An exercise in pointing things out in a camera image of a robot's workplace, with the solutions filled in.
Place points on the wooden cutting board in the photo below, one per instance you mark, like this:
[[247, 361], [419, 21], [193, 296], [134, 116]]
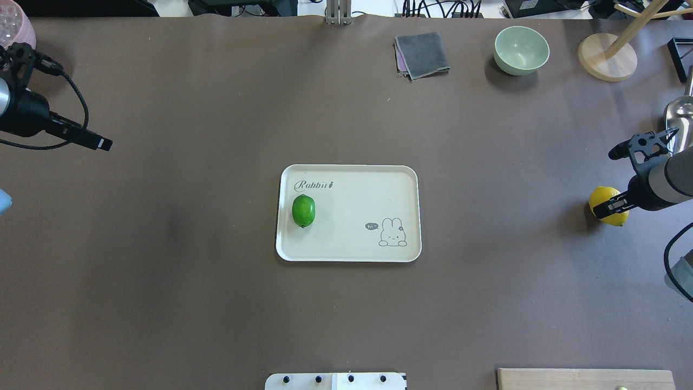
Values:
[[545, 378]]

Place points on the aluminium frame post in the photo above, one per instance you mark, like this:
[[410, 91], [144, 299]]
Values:
[[338, 12]]

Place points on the yellow lemon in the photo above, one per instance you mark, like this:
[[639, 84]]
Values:
[[601, 195]]

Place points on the pink bowl of ice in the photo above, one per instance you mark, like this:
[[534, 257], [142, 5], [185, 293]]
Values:
[[15, 26]]

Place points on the wooden stand with round base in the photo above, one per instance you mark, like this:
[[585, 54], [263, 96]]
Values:
[[611, 58]]

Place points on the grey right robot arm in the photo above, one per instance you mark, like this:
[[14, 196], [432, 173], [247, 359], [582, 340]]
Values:
[[678, 169]]

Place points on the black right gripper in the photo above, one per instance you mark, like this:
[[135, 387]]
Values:
[[646, 195]]

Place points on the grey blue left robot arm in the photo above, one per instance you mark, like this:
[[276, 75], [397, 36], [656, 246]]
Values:
[[64, 143]]

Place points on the cream rabbit tray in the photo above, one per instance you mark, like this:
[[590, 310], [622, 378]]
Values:
[[364, 213]]

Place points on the grey folded cloth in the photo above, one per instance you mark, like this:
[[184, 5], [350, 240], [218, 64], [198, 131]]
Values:
[[421, 55]]

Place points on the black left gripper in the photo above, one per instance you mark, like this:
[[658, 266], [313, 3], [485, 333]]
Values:
[[28, 112]]

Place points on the green ceramic bowl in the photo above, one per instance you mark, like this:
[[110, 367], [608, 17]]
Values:
[[520, 51]]

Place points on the white camera pole base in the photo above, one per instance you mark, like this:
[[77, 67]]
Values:
[[337, 380]]

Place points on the metal scoop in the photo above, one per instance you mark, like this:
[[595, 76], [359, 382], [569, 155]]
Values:
[[678, 114]]

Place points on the green lime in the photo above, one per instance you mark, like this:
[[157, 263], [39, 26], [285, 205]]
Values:
[[303, 210]]

